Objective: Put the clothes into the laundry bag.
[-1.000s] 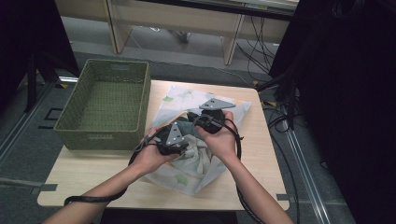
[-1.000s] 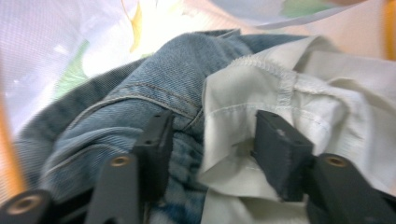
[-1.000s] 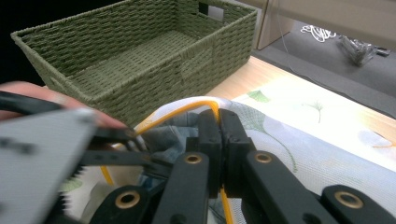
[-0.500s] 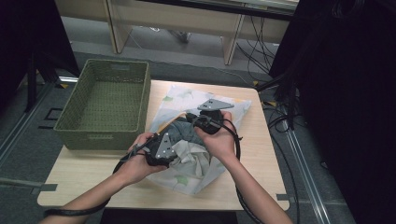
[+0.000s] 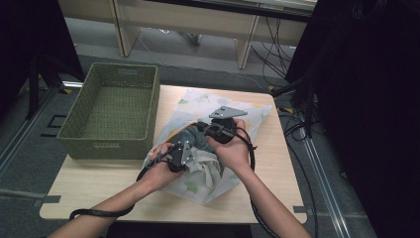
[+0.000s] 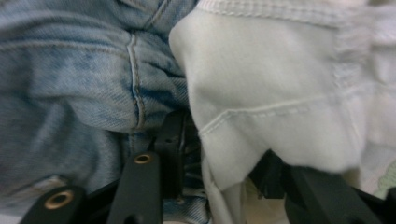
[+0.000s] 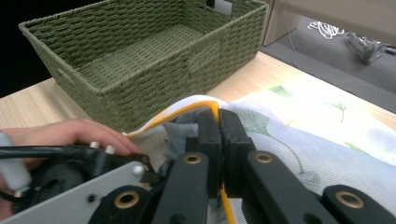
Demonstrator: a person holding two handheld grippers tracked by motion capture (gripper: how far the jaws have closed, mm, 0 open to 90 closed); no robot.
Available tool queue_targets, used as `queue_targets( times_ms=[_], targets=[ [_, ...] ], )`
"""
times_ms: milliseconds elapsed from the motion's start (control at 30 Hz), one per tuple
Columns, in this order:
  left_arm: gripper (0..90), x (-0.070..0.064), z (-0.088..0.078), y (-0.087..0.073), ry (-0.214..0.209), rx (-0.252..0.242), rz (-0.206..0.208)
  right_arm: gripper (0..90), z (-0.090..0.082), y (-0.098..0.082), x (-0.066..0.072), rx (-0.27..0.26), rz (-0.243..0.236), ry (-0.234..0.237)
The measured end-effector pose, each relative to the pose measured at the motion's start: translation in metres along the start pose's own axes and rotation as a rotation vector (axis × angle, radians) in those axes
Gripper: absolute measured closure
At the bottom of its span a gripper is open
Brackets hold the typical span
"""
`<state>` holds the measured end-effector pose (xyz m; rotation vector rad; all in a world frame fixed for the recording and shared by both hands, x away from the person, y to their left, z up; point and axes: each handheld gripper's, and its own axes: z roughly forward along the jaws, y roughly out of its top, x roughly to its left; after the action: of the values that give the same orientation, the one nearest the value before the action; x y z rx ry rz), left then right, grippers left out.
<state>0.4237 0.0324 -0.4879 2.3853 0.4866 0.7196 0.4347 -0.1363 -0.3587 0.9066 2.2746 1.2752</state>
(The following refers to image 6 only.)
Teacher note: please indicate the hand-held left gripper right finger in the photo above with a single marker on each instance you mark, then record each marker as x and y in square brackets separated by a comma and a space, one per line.
[267, 177]

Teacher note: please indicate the light blue denim jeans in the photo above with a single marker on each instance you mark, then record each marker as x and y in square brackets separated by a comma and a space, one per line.
[77, 87]

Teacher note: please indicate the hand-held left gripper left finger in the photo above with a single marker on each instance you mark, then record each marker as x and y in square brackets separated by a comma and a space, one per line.
[171, 149]

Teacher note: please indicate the white leaf-print cloth bag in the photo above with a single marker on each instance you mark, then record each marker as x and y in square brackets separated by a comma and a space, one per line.
[384, 102]

